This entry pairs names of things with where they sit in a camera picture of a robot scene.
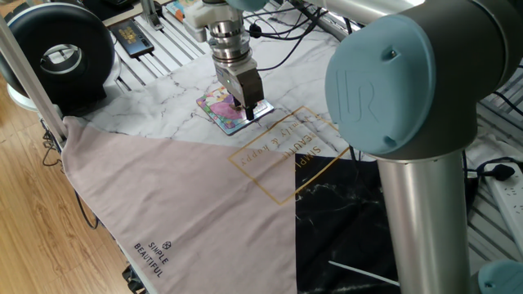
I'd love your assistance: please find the silver Schunk gripper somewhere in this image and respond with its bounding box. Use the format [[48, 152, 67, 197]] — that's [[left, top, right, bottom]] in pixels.
[[214, 56, 266, 122]]

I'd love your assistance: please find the colourful fairy puzzle board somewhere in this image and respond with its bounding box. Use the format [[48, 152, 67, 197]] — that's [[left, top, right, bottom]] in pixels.
[[195, 85, 275, 136]]

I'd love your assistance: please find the marble pink black tablecloth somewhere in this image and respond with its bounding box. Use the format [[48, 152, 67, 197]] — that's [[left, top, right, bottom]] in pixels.
[[60, 7, 400, 294]]

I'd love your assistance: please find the colourful picture book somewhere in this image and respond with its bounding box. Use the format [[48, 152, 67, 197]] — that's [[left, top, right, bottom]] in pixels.
[[165, 0, 201, 24]]

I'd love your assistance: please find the black booklet with gold print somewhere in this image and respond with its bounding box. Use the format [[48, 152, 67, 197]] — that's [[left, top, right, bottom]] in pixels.
[[109, 18, 155, 59]]

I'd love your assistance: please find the thin white stick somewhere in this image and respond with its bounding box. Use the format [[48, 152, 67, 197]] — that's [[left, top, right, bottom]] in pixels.
[[328, 261, 400, 287]]

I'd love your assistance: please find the black power plug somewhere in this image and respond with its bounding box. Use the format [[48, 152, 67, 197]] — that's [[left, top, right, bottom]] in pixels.
[[465, 157, 516, 183]]

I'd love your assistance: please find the white power strip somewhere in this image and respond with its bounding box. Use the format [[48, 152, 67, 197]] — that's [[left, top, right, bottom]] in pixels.
[[484, 161, 523, 258]]

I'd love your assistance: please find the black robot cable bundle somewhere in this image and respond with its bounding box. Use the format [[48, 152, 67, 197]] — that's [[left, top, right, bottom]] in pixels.
[[244, 3, 360, 189]]

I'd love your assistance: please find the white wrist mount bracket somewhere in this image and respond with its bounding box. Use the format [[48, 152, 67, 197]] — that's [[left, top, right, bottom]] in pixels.
[[183, 2, 230, 44]]

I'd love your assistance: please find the silver metal bracket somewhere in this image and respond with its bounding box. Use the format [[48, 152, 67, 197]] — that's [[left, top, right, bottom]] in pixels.
[[141, 0, 164, 32]]

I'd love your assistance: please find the aluminium corner post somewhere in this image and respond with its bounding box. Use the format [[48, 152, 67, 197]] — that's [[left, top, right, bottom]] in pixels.
[[0, 16, 69, 144]]

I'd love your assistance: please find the black round ring device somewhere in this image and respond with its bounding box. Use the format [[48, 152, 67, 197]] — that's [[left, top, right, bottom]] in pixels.
[[0, 2, 122, 115]]

